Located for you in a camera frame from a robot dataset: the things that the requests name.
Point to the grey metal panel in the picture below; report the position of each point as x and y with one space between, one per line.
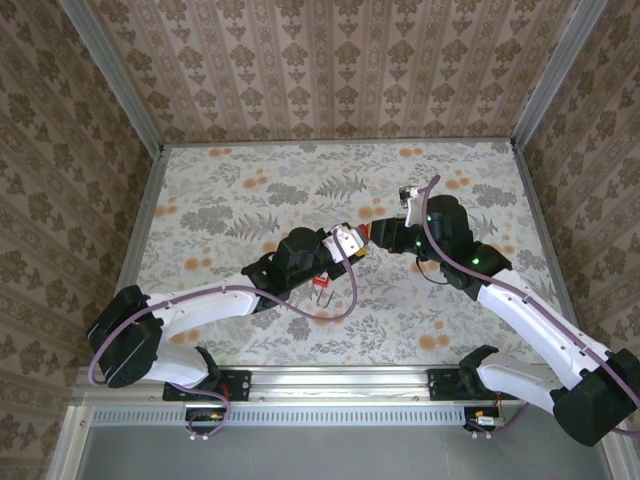
340 455

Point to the small black control box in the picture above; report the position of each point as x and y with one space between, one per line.
205 419
482 421

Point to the aluminium frame post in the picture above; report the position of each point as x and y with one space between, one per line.
560 75
115 75

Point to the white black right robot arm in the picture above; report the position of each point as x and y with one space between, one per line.
530 320

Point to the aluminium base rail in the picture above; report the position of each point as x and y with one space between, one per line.
340 385

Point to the aluminium table edge rail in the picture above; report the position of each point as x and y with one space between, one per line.
542 225
340 144
145 225

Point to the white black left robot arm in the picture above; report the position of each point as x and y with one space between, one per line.
210 305

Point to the red padlock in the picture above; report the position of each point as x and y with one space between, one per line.
364 231
320 282

